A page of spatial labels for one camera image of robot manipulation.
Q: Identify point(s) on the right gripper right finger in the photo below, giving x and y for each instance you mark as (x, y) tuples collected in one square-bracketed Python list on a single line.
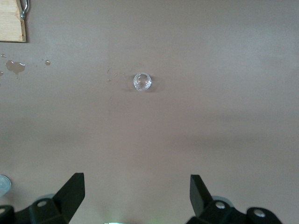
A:
[(198, 196)]

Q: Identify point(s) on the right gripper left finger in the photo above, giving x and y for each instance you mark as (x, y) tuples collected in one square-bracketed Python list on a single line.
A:
[(70, 198)]

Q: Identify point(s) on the clear glass shaker cup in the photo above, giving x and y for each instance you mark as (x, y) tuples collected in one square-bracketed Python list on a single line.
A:
[(142, 82)]

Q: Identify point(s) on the wooden cutting board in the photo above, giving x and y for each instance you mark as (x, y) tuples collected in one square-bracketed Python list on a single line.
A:
[(9, 21)]

